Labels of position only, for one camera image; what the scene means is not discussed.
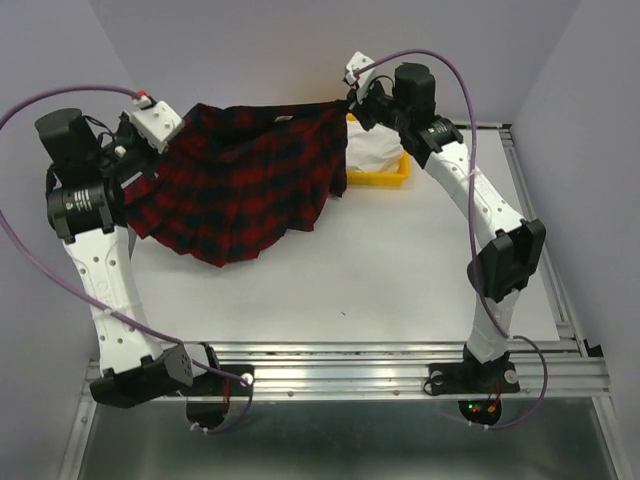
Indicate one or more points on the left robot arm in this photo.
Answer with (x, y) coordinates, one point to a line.
(86, 209)

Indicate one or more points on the aluminium rail frame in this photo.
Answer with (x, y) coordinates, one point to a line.
(341, 327)

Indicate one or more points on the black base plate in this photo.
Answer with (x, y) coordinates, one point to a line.
(207, 384)
(465, 379)

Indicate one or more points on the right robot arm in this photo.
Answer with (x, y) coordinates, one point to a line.
(505, 246)

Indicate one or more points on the yellow plastic bin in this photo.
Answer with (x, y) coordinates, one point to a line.
(393, 179)

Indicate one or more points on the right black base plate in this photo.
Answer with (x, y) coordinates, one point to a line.
(465, 379)

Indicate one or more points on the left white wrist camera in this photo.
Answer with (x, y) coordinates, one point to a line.
(156, 122)

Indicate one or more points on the red plaid pleated skirt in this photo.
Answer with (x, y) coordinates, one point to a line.
(235, 180)

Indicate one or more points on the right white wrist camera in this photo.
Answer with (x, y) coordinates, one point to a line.
(358, 72)

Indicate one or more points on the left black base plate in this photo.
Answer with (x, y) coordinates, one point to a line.
(207, 384)

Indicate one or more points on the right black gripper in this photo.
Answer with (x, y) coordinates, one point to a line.
(361, 106)

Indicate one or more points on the white skirt in bin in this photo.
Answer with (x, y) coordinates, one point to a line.
(374, 151)

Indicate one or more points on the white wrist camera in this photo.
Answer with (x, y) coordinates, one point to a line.
(156, 122)
(358, 72)

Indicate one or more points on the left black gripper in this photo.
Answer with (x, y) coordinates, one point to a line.
(126, 127)

